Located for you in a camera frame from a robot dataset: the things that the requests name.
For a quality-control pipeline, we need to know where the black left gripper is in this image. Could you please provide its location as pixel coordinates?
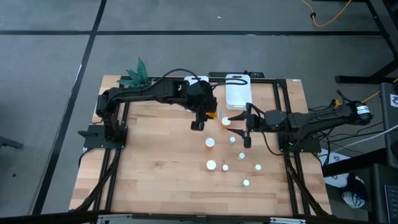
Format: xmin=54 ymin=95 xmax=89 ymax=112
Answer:
xmin=185 ymin=79 xmax=218 ymax=132

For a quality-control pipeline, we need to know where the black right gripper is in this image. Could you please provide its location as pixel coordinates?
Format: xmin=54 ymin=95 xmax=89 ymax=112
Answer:
xmin=228 ymin=102 xmax=266 ymax=149

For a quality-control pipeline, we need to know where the white plastic bin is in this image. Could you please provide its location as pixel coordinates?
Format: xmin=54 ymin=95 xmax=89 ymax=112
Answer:
xmin=224 ymin=73 xmax=253 ymax=111
xmin=183 ymin=75 xmax=210 ymax=113

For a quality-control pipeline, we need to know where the green snake plant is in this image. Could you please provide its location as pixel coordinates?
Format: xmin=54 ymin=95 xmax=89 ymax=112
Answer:
xmin=117 ymin=57 xmax=153 ymax=88

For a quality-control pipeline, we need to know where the white printed sheet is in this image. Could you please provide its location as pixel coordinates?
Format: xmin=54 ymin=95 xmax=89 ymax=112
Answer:
xmin=319 ymin=148 xmax=352 ymax=189

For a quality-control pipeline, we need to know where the white and blue cloth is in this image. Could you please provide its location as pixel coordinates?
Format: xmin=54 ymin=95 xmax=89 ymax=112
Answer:
xmin=341 ymin=190 xmax=367 ymax=210

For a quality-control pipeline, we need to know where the grey computer case with logo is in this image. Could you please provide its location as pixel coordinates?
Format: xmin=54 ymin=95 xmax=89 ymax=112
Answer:
xmin=379 ymin=82 xmax=398 ymax=169

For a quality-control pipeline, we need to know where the black furniture foot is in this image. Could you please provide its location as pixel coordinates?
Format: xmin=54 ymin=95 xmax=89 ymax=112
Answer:
xmin=0 ymin=136 xmax=25 ymax=149

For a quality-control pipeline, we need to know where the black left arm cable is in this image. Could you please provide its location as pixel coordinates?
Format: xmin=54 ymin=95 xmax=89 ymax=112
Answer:
xmin=146 ymin=68 xmax=249 ymax=93

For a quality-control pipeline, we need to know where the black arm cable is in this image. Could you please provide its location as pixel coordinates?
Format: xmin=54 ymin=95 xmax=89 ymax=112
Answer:
xmin=146 ymin=68 xmax=249 ymax=93
xmin=261 ymin=130 xmax=292 ymax=156

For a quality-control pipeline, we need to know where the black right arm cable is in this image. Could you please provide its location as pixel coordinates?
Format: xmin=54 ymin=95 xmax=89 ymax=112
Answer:
xmin=261 ymin=130 xmax=292 ymax=156

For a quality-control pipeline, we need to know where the black desk leg frame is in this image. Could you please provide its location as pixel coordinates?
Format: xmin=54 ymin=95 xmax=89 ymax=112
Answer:
xmin=335 ymin=0 xmax=398 ymax=85

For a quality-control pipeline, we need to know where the yellow floor cable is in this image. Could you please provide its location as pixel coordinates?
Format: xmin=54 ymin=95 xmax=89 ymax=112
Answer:
xmin=299 ymin=0 xmax=354 ymax=28

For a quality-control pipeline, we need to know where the white floor cable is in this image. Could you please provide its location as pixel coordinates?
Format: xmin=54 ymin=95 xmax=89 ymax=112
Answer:
xmin=323 ymin=124 xmax=398 ymax=153

